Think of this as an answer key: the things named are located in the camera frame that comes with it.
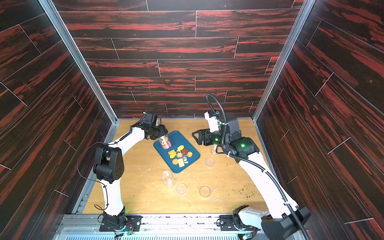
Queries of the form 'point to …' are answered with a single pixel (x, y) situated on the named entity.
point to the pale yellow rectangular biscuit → (181, 162)
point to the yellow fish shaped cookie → (180, 148)
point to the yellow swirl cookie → (179, 155)
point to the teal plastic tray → (177, 139)
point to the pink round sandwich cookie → (167, 145)
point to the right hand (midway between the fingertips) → (202, 131)
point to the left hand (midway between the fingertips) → (166, 132)
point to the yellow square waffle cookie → (172, 153)
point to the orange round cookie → (189, 154)
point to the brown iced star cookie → (185, 151)
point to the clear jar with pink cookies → (165, 142)
